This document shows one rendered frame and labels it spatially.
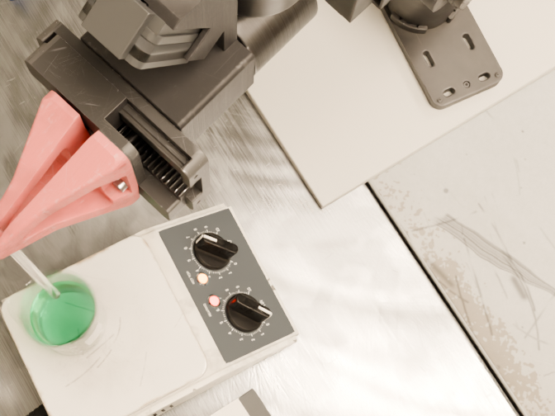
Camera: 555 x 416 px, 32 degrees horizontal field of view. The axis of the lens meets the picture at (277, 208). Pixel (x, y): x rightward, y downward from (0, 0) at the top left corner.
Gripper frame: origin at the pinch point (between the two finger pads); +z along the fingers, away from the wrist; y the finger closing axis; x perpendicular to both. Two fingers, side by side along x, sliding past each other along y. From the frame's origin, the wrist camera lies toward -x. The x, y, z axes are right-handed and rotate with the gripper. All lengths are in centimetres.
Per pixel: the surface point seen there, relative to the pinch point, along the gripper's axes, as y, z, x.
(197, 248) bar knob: 2.1, -10.1, 28.9
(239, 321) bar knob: 8.4, -8.1, 29.0
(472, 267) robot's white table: 19.3, -26.0, 34.6
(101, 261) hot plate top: -1.9, -4.0, 25.9
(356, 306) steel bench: 14.3, -16.5, 34.6
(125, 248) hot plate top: -1.4, -5.9, 25.9
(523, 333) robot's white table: 26.1, -24.6, 34.6
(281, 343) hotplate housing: 11.9, -9.4, 31.3
